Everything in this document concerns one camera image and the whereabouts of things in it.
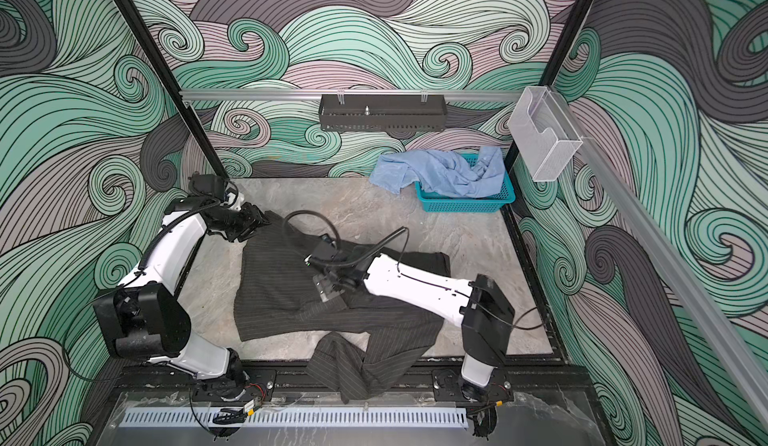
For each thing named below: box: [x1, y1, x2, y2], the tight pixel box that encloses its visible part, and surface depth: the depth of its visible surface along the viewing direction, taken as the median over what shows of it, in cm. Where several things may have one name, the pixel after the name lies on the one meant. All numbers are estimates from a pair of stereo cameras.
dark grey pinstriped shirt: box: [233, 214, 451, 403], surface depth 83 cm
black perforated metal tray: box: [318, 94, 448, 133], surface depth 97 cm
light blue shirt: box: [369, 146, 506, 198], surface depth 115 cm
